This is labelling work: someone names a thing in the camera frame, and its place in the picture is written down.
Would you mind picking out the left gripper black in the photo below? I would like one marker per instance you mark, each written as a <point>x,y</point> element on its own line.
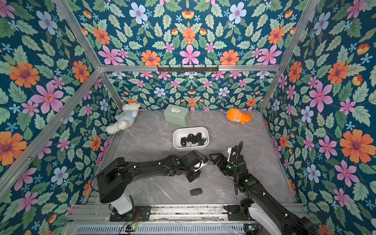
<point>195,176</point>

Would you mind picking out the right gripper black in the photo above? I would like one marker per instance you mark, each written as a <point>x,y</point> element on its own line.
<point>223,160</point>

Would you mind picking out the white storage box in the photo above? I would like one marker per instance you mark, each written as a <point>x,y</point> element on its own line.
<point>183,132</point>

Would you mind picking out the black slim car key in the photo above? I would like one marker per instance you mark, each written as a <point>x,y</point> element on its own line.
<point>202,142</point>

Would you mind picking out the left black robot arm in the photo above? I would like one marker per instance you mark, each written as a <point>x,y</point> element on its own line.
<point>114,179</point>

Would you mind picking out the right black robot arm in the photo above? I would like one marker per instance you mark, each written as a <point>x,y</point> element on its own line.
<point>260,205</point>

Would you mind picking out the black car key bottom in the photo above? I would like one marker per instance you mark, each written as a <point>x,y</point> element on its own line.
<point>196,192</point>

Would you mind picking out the green tissue box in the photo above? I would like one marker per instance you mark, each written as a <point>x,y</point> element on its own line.
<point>177,115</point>

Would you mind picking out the orange plush toy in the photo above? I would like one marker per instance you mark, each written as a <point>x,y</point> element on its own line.
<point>235,115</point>

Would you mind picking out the white teddy bear plush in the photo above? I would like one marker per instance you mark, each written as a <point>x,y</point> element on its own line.
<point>125,119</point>

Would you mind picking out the white perforated vent strip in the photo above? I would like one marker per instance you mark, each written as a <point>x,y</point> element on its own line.
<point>162,229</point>

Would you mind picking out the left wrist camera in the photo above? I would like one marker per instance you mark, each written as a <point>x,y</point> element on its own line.
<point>195,160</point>

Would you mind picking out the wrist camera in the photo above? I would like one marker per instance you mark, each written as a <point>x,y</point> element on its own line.
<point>232,153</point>
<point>195,160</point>

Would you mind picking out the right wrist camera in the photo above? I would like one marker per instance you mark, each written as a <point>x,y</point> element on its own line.
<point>232,153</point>

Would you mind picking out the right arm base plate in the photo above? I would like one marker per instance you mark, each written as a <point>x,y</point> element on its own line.
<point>235,213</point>

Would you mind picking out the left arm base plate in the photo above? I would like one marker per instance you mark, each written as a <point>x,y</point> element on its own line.
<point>139,213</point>

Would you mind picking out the black hook rail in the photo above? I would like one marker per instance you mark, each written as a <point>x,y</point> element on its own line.
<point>192,68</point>

